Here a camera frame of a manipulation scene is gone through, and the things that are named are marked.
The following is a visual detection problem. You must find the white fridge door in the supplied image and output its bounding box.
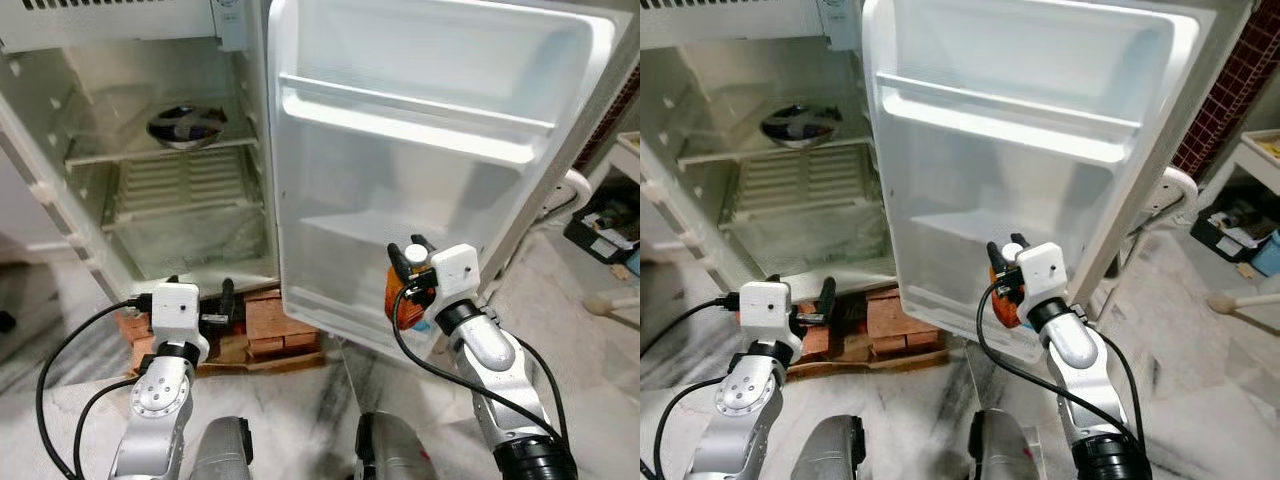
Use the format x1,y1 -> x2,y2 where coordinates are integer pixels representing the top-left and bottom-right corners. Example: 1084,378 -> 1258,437
862,0 -> 1256,363
265,0 -> 641,363

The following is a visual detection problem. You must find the brick and wood fridge stand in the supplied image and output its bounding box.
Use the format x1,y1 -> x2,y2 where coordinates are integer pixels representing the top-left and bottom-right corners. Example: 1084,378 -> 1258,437
788,285 -> 947,377
115,285 -> 327,377

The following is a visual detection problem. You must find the white fridge shelf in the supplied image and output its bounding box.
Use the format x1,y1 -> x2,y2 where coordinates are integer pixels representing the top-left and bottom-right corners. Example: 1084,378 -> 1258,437
64,133 -> 263,168
678,133 -> 873,168

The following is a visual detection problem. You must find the clear crisper drawer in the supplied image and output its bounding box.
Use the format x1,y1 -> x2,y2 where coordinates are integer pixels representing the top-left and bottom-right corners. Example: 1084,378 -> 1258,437
112,203 -> 273,283
726,203 -> 893,279

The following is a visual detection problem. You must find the grey left robot leg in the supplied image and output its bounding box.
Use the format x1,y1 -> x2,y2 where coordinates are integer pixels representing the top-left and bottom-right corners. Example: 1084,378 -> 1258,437
190,417 -> 254,480
804,415 -> 867,480

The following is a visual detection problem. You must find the grey robot leg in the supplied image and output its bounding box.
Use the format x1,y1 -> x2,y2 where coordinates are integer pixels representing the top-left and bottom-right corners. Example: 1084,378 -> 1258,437
804,415 -> 867,480
190,417 -> 254,480
967,409 -> 1053,480
354,411 -> 443,480

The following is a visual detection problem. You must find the steel bowl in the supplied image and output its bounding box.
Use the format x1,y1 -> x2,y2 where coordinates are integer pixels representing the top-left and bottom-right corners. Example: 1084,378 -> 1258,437
759,103 -> 844,152
146,103 -> 229,152

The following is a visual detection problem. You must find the grey right robot leg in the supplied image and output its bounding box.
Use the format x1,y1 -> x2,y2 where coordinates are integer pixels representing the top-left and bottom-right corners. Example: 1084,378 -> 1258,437
967,409 -> 1053,480
354,411 -> 443,480

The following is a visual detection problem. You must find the black crate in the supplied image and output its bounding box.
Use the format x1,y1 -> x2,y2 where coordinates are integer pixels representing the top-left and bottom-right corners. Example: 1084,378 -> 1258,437
564,203 -> 641,267
1190,195 -> 1280,264

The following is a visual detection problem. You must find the white table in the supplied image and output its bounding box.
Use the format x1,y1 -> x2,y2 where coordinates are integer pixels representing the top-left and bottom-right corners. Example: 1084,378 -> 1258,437
1200,128 -> 1280,201
614,130 -> 641,183

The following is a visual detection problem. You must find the blue box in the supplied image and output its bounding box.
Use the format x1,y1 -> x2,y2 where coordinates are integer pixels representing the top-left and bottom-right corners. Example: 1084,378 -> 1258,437
1249,234 -> 1280,278

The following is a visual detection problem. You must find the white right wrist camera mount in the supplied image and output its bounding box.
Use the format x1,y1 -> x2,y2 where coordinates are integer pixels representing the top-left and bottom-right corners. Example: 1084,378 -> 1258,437
1017,243 -> 1070,306
431,245 -> 482,307

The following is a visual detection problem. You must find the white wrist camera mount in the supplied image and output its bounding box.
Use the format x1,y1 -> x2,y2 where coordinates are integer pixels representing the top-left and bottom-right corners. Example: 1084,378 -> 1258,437
431,245 -> 482,307
1017,243 -> 1070,306
150,283 -> 212,362
738,282 -> 802,362

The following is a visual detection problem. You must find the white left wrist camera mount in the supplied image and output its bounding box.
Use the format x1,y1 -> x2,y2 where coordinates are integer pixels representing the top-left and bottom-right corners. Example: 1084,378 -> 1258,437
738,282 -> 802,362
150,283 -> 212,362

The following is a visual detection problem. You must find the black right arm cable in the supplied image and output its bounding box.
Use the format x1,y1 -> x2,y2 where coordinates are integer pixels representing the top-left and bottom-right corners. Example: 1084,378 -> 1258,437
976,282 -> 1143,443
391,287 -> 568,443

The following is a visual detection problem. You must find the long black left arm cable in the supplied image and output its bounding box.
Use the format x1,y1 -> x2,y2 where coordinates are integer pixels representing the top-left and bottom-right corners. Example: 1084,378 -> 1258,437
36,293 -> 154,480
640,294 -> 742,359

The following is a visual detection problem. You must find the white door shelf rail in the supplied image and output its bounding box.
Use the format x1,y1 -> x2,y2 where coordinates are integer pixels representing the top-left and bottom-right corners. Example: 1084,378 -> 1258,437
873,70 -> 1144,166
277,72 -> 557,168

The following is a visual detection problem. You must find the short black left arm cable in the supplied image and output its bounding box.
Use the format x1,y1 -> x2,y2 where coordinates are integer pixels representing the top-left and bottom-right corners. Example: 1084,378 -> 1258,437
654,377 -> 728,480
73,377 -> 138,480

